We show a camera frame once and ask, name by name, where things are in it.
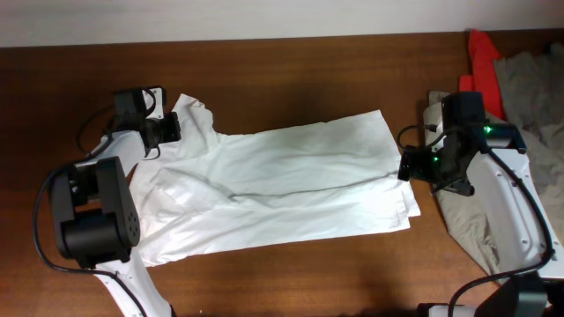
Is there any white t-shirt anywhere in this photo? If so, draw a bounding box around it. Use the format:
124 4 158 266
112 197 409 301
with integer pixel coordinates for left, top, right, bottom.
130 94 420 267

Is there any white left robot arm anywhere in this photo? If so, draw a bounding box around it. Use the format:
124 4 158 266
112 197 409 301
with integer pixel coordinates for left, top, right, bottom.
39 85 181 317

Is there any grey-beige garment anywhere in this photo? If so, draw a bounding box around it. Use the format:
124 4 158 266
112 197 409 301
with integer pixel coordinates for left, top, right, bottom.
438 43 563 276

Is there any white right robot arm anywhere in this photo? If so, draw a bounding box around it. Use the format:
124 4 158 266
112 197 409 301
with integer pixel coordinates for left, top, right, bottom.
397 92 563 317

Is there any red garment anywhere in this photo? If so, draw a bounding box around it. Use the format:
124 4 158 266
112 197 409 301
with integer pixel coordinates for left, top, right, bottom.
458 29 506 120

